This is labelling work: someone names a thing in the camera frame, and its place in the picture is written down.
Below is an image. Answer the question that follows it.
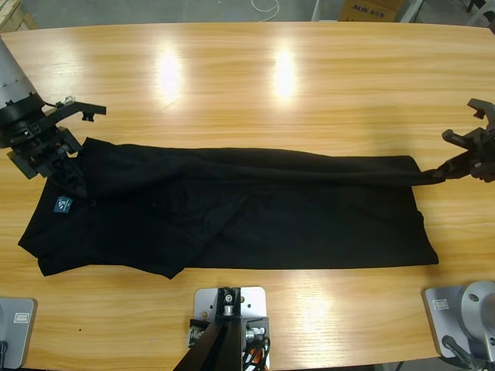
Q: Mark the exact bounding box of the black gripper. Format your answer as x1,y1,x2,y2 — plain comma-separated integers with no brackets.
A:
0,94,88,196
435,127,495,182

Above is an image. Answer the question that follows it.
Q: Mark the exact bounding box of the black polo shirt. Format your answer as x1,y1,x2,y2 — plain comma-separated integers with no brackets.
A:
17,137,446,280

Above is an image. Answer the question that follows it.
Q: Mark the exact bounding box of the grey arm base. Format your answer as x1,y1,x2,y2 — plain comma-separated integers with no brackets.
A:
421,280,495,362
0,296,39,370

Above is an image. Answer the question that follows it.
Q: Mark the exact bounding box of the white furniture leg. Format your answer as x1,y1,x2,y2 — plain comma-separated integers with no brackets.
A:
398,0,426,23

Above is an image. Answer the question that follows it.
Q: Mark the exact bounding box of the wooden crate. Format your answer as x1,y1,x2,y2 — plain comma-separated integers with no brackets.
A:
0,0,39,34

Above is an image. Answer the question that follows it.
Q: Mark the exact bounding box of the brown cardboard box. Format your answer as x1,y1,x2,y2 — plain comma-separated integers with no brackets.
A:
338,0,405,22

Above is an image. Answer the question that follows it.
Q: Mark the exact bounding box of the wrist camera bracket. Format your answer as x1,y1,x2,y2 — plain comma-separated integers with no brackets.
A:
45,98,108,125
466,98,495,134

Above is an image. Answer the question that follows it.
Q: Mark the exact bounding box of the dark camera post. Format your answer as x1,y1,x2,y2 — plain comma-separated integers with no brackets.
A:
172,285,244,371

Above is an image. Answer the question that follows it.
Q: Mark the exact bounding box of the white mount block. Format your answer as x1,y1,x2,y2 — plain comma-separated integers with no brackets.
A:
193,285,270,371

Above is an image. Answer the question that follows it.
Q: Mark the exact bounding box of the white floor cable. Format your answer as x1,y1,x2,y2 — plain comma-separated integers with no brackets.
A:
251,0,280,19

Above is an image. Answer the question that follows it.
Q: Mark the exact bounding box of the orange cable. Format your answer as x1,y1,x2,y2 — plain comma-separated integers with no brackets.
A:
247,345,270,371

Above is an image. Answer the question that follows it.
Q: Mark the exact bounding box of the black cable bundle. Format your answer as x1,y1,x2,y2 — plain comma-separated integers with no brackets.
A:
241,335,271,370

